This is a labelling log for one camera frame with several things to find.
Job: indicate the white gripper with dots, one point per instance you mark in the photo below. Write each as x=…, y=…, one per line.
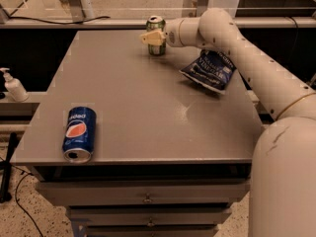
x=172, y=34

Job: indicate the green soda can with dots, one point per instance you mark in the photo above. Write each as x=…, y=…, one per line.
x=155, y=26

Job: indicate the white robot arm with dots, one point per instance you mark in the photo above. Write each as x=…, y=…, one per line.
x=283, y=177

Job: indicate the blue pepsi can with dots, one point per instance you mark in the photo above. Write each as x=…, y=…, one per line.
x=79, y=139

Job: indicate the blue chips bag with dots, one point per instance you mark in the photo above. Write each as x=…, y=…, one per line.
x=212, y=70

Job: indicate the grey drawer cabinet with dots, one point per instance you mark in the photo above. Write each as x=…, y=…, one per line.
x=170, y=157

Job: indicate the white pump bottle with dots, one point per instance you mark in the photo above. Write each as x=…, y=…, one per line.
x=14, y=86

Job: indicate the black stand leg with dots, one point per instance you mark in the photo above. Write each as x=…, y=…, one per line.
x=6, y=167

